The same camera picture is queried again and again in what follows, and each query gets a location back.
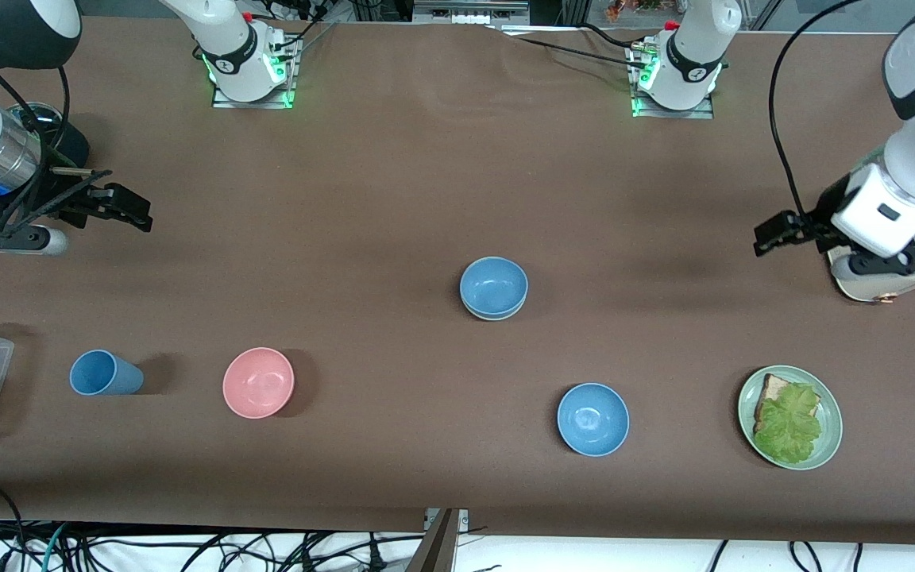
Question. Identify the blue bowl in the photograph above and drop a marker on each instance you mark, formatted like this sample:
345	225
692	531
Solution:
592	419
493	284

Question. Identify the green lettuce leaf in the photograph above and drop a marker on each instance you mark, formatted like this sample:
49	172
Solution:
789	425

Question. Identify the brown table cover mat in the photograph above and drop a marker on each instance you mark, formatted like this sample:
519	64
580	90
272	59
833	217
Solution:
457	159

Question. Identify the pink bowl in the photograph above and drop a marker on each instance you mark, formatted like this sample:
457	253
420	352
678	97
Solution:
258	382

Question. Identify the metal table edge bracket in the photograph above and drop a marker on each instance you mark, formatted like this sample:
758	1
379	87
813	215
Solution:
464	518

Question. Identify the pale green bowl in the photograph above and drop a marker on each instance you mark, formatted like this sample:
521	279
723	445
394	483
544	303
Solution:
493	317

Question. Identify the dark bar under table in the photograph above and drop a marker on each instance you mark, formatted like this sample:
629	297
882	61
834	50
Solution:
435	552

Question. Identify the toasted bread slice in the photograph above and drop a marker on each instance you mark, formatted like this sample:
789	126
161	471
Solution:
774	389

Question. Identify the white toaster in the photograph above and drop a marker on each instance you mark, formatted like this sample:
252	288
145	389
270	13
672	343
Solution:
870	287

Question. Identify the pale green plate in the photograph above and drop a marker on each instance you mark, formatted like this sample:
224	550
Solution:
829	429

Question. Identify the blue plastic cup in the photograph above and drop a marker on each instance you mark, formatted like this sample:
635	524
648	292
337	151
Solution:
104	373

